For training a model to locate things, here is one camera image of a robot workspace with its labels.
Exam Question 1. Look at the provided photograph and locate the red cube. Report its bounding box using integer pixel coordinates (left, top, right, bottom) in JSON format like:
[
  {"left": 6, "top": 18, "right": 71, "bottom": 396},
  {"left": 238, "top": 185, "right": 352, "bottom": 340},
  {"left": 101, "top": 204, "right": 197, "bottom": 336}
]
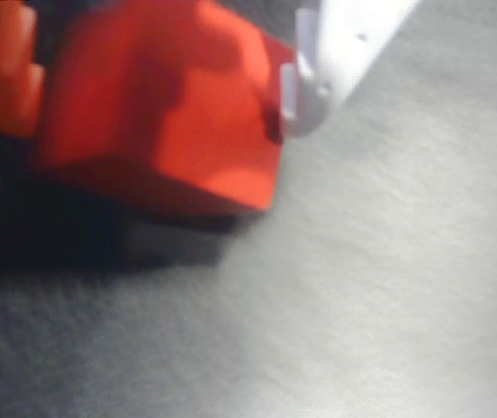
[{"left": 33, "top": 0, "right": 298, "bottom": 215}]

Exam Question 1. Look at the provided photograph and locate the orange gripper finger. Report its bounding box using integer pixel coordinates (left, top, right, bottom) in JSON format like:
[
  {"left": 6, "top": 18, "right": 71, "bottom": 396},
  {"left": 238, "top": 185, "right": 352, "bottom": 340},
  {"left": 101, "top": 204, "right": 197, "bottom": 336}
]
[{"left": 0, "top": 0, "right": 46, "bottom": 139}]

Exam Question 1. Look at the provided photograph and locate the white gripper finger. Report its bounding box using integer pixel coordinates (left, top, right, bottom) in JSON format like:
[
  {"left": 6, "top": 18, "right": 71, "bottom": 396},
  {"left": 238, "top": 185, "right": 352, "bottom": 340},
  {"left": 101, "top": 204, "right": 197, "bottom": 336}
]
[{"left": 279, "top": 0, "right": 423, "bottom": 137}]

